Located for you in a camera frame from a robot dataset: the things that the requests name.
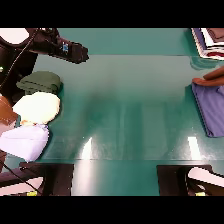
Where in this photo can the person's hand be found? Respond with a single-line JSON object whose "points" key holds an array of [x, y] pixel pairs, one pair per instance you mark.
{"points": [[205, 81]]}

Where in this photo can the blue garment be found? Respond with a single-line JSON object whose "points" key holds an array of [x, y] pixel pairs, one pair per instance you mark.
{"points": [[211, 110]]}

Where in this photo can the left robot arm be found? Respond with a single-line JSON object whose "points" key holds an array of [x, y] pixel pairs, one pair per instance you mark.
{"points": [[50, 43]]}

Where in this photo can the red folded garment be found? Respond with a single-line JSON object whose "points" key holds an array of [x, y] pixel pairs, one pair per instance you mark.
{"points": [[216, 54]]}

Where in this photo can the navy folded garment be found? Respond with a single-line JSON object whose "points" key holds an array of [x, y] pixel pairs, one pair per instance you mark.
{"points": [[198, 40]]}

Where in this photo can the dark brown folded garment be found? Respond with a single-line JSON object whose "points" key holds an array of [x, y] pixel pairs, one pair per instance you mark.
{"points": [[216, 33]]}

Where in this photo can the dark green garment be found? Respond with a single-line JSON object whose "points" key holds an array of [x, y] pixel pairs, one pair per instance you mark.
{"points": [[40, 81]]}

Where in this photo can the cream garment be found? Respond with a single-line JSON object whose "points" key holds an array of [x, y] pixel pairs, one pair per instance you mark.
{"points": [[36, 107]]}

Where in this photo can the lavender garment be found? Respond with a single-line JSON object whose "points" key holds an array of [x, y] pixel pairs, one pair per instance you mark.
{"points": [[25, 141]]}

